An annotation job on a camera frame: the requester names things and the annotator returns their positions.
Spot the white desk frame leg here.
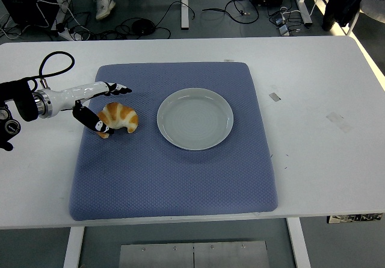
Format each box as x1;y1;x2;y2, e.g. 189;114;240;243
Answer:
289;0;314;26

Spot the person's leg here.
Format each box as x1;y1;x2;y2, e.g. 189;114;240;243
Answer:
88;0;117;21

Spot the grey round plate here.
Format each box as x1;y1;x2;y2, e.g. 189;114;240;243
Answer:
156;87;235;151

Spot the blue quilted mat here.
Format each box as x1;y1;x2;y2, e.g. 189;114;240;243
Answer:
69;62;279;222

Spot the black computer tower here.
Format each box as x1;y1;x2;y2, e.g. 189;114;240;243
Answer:
0;0;58;28

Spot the white table leg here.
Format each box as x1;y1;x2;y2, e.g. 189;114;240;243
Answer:
286;218;312;268
62;226;86;268

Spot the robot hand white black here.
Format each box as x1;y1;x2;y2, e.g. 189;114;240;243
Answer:
48;81;133;136

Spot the white power strip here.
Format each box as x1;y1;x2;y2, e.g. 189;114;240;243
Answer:
57;28;82;42

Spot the white desk post with foot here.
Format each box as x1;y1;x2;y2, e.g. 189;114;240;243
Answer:
180;0;191;30

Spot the croissant bread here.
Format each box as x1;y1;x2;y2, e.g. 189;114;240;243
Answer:
96;102;140;140

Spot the long black floor cable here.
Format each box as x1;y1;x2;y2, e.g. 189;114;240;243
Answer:
202;0;260;25

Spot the black jacket on chair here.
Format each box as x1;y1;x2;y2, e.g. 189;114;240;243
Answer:
321;0;385;31

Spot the black round cable coil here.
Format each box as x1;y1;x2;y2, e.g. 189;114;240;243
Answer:
131;19;158;36

